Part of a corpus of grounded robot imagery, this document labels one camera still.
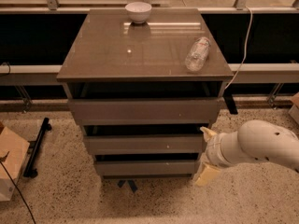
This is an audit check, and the cardboard box left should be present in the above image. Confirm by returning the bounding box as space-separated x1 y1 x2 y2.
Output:
0 123 29 202

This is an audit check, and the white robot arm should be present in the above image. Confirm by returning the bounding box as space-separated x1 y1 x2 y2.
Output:
195 119 299 187

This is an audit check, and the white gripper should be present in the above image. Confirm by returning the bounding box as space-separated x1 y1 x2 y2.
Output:
195 126 238 187

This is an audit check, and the clear plastic bottle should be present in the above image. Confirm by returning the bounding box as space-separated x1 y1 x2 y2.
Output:
185 36 210 72

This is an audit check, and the grey bottom drawer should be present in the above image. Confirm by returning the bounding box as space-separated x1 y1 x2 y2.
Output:
94 161 199 176

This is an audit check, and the grey drawer cabinet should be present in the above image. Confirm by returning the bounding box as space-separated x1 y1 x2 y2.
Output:
57 9 233 184

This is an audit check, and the grey middle drawer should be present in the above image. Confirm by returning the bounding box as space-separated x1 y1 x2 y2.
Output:
84 134 206 155

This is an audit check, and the grey drawer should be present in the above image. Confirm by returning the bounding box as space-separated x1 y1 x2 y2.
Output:
94 161 199 176
84 134 206 155
68 99 221 125

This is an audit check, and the white cable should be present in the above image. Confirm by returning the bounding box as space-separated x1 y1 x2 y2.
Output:
223 7 254 91

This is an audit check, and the black cable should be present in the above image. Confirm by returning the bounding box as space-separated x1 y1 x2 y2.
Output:
0 161 36 224

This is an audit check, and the black stand leg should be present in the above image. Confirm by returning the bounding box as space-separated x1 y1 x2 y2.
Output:
23 118 51 178

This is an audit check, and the cardboard box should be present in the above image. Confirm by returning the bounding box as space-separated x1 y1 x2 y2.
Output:
0 123 29 202
289 92 299 124

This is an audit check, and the grey top drawer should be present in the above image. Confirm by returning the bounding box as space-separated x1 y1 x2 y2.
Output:
68 99 221 125

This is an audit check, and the white ceramic bowl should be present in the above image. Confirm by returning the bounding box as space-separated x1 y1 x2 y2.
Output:
125 2 152 23

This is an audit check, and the cardboard box right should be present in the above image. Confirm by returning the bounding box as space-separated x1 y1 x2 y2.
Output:
289 92 299 124

